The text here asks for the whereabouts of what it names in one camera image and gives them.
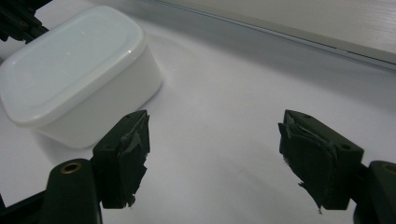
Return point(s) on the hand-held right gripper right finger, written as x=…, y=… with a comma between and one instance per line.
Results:
x=323, y=161

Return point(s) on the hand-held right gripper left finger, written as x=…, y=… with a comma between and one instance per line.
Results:
x=124, y=161

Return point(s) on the white lidded container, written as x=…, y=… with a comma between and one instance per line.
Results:
x=74, y=71

